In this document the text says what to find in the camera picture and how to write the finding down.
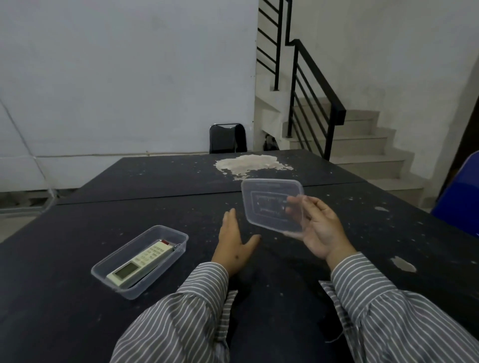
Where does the person's left hand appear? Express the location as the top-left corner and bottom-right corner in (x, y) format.
(211, 208), (261, 277)

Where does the black metal stair railing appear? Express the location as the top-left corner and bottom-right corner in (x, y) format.
(256, 0), (347, 162)

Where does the clear plastic container lid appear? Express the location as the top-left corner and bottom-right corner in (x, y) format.
(240, 178), (305, 241)

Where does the blue plastic chair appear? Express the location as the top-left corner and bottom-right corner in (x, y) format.
(430, 150), (479, 239)

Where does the black chair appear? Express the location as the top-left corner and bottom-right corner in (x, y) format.
(209, 123), (248, 154)

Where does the grey concrete staircase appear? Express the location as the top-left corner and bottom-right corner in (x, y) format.
(254, 73), (428, 207)

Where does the person's left forearm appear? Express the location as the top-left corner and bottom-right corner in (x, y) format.
(110, 261), (239, 363)

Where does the white remote control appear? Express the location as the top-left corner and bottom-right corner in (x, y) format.
(107, 240), (177, 289)

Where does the clear plastic rectangular container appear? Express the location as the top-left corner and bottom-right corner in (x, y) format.
(91, 225), (189, 301)

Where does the person's right forearm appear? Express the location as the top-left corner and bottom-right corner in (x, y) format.
(318, 252), (479, 363)

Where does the person's right hand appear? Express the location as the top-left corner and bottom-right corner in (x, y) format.
(286, 195), (358, 268)

